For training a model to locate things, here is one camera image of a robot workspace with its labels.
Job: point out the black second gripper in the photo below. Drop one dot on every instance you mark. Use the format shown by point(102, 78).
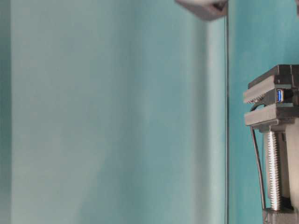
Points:
point(207, 10)

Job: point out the blue USB female connector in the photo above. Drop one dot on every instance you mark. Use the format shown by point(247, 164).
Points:
point(279, 95)

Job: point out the black bench vise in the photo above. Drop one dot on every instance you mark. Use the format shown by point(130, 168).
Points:
point(282, 118)

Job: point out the silver threaded vise screw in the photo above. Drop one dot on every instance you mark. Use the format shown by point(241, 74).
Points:
point(274, 171)

